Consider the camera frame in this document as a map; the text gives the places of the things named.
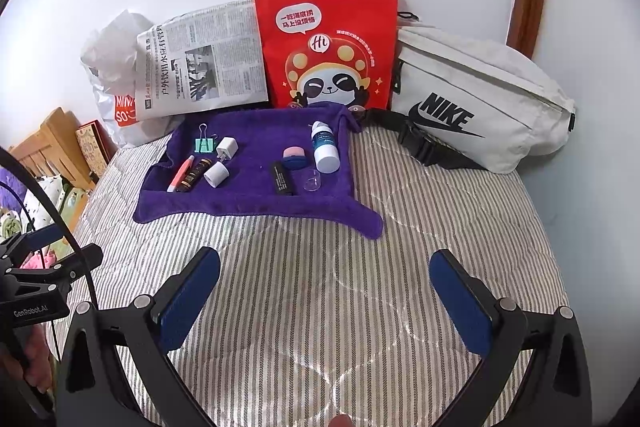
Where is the purple towel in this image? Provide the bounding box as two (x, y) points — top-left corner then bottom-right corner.
(133, 103), (385, 240)

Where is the green binder clip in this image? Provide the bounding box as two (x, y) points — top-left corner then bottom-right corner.
(194, 123), (220, 154)

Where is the patterned flat box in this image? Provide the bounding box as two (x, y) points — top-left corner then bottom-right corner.
(75, 119), (113, 178)

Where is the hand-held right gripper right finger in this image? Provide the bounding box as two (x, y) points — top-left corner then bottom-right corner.
(429, 249), (593, 427)

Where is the black tube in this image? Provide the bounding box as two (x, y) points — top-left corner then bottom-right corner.
(270, 161), (296, 196)

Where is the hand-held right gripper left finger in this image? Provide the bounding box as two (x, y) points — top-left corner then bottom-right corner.
(55, 247), (222, 427)

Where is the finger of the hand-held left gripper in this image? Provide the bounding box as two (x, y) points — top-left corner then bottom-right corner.
(10, 243), (104, 286)
(0, 222), (66, 258)

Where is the white waist bag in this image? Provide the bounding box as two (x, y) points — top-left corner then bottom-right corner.
(360, 12), (577, 174)

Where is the folded newspaper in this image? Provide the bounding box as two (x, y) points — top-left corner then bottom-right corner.
(136, 0), (271, 122)

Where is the striped bed sheet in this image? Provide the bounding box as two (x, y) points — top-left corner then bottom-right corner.
(30, 127), (556, 427)

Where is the white and blue bottle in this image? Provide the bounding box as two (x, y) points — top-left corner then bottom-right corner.
(310, 121), (342, 174)

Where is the red paper shopping bag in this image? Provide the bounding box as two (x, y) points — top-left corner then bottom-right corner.
(252, 0), (400, 110)

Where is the black and gold box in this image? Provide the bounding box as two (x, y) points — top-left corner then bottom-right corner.
(179, 158), (212, 192)

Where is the pink pen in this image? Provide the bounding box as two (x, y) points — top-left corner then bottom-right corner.
(167, 155), (196, 192)

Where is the clear plastic cap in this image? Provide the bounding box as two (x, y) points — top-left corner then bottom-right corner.
(301, 168), (324, 194)

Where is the person's left hand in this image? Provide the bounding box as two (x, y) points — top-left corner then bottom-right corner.
(22, 324), (54, 389)

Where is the white plastic shopping bag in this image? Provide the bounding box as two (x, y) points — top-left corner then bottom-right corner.
(81, 9), (176, 148)

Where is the black cable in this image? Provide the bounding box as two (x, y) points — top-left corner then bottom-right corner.
(0, 146), (98, 308)

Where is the wooden headboard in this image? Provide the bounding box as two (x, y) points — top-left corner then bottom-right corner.
(10, 107), (98, 198)

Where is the white cylinder cap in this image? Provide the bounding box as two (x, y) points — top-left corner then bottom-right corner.
(203, 162), (231, 188)

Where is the colourful patterned cloth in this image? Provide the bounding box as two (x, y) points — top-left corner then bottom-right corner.
(0, 167), (91, 273)

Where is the white charger plug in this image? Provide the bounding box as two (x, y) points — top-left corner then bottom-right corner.
(216, 137), (240, 162)

